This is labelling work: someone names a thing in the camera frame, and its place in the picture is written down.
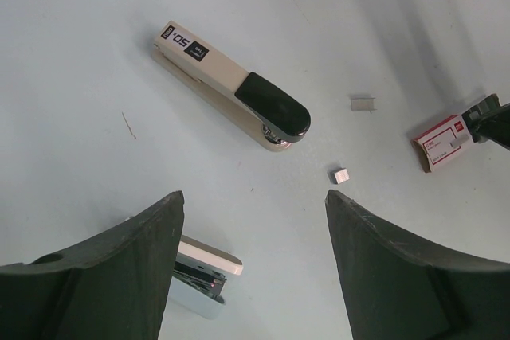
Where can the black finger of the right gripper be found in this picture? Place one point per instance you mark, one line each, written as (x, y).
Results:
(492, 125)

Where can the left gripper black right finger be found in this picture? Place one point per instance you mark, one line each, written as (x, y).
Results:
(398, 285)

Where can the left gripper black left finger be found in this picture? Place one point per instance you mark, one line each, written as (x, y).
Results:
(114, 285)

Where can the red staple box with tray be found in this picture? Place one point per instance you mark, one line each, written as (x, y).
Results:
(453, 136)

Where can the small staple strip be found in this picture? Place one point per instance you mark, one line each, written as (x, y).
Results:
(339, 176)
(363, 103)

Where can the black silver stapler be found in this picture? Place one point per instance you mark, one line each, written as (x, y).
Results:
(266, 113)

